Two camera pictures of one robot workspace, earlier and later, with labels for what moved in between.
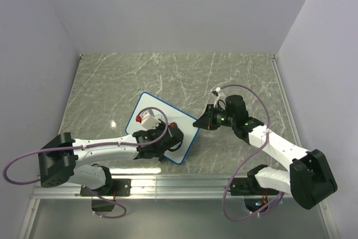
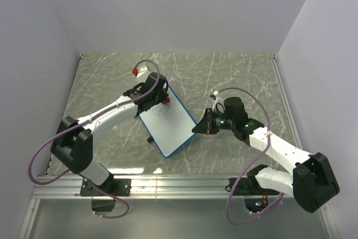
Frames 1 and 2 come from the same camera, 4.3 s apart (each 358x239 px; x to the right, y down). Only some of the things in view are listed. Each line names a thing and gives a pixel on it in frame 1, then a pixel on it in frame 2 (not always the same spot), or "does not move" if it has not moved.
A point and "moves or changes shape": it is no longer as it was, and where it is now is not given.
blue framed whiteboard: x=185 y=121 moves or changes shape
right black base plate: x=245 y=186 does not move
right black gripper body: x=218 y=118 does not move
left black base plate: x=112 y=187 does not move
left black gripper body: x=160 y=127 → x=159 y=97
